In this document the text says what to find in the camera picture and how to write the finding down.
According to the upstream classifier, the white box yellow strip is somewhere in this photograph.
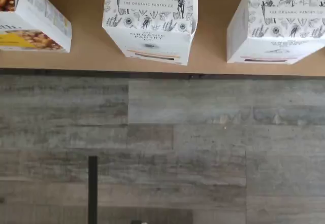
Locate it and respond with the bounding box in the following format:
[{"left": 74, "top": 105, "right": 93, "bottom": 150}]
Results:
[{"left": 102, "top": 0, "right": 199, "bottom": 67}]

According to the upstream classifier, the tan wooden shelf board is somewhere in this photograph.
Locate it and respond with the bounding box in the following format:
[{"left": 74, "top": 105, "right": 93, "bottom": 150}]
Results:
[{"left": 0, "top": 0, "right": 325, "bottom": 72}]

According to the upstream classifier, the white box pink strip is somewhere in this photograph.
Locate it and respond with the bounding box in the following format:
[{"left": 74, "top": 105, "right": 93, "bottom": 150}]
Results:
[{"left": 226, "top": 0, "right": 325, "bottom": 65}]

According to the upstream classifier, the purely elizabeth yellow label box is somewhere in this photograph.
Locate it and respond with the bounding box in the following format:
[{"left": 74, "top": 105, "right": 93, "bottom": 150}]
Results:
[{"left": 0, "top": 0, "right": 73, "bottom": 54}]

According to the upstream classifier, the black metal shelving rack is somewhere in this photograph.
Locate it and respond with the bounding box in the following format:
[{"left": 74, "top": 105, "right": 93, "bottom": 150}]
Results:
[{"left": 0, "top": 68, "right": 325, "bottom": 79}]

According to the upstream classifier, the black metal bar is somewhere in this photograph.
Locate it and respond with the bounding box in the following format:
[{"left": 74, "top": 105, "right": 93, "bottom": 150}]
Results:
[{"left": 87, "top": 155, "right": 99, "bottom": 224}]

